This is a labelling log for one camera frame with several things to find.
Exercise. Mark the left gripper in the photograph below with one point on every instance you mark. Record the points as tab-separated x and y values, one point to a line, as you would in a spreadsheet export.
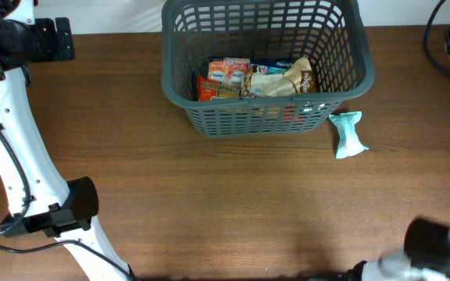
47	31

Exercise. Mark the grey plastic shopping basket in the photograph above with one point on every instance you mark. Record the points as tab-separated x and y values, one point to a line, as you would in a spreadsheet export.
329	33

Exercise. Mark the light green packet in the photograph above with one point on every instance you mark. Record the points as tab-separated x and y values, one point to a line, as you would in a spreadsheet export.
349	143

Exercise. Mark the brown white snack bag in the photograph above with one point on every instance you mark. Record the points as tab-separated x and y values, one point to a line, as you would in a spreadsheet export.
296	80

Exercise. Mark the orange spaghetti pasta packet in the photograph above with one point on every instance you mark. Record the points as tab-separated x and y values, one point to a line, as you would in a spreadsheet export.
210	90

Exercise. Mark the colourful tissue multipack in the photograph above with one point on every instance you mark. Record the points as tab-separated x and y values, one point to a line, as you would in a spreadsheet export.
231	71

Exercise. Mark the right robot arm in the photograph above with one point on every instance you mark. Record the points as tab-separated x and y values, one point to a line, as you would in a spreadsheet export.
424	256

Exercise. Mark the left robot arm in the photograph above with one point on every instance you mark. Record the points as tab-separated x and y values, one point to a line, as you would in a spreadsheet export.
40	200

